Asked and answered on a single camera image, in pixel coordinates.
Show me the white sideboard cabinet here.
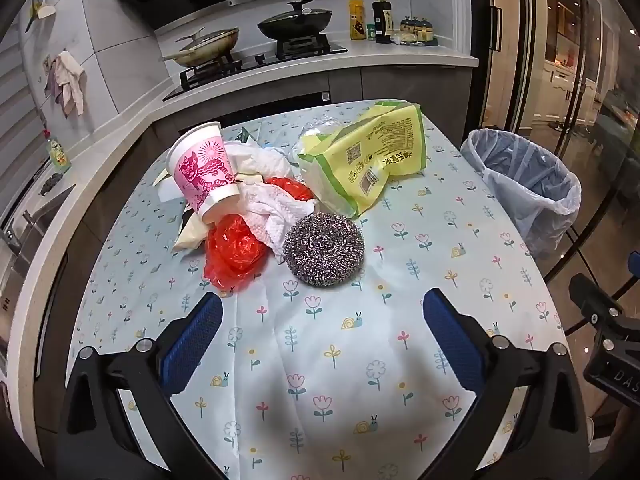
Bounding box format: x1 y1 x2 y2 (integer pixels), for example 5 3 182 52
545 55 603 111

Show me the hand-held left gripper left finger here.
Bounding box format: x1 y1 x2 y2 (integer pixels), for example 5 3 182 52
56 291 226 480

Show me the white paper towel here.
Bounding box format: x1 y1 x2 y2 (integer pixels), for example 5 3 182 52
235 180 321 265

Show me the yellow seasoning packet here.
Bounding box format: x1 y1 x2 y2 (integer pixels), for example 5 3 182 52
348 0 367 41

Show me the steel wool scrubber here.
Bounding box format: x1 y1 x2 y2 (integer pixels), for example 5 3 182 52
282 211 366 288

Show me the cream paper wrapper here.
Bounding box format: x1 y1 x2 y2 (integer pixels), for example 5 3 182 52
172 195 213 253

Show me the trash bin with plastic liner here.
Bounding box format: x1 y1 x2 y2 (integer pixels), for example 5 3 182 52
460 129 582 260

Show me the steel kitchen sink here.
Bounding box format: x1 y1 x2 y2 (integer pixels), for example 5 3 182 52
0 190 53 286

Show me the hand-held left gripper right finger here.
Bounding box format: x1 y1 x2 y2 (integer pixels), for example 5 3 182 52
415 287 596 480

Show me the beige frying pan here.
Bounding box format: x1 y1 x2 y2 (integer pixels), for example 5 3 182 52
162 30 241 67

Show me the pink paper cup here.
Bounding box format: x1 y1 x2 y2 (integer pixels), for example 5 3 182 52
166 121 241 224

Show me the hanging white scoop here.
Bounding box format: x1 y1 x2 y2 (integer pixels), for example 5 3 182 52
27 0 57 32

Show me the white window blind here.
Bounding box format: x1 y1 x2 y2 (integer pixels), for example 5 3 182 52
0 35 47 186

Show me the white kitchen counter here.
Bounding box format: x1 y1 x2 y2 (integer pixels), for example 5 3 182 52
15 37 480 411

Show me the hanging dishcloth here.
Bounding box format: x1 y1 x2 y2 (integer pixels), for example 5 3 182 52
44 50 87 118

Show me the green dish soap bottle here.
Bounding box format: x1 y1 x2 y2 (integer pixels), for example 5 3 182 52
44 130 71 171

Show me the black wok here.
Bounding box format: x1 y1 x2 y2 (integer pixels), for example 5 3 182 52
257 9 333 41

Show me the yellow green packaging bag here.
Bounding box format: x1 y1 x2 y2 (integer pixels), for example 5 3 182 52
295 101 427 219

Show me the clear plastic bag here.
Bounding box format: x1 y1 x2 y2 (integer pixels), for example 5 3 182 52
292 115 351 161

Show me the glass pan lid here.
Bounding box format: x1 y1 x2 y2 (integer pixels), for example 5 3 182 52
175 27 239 54

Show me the dark sauce bottle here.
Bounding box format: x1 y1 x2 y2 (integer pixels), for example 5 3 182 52
371 0 396 45

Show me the black gas stove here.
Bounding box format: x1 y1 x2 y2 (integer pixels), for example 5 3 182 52
162 34 349 101

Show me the white tissue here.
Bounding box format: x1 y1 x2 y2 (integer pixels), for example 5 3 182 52
227 141 297 182

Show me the black built-in oven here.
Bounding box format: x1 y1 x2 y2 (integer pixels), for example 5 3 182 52
215 91 333 130

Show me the black wok lid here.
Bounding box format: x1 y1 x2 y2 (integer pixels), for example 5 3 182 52
260 0 331 24

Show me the glass sliding door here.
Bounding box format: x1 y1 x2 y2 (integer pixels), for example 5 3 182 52
487 0 640 311

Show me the red plastic bag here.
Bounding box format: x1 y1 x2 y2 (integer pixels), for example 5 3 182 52
203 176 316 292

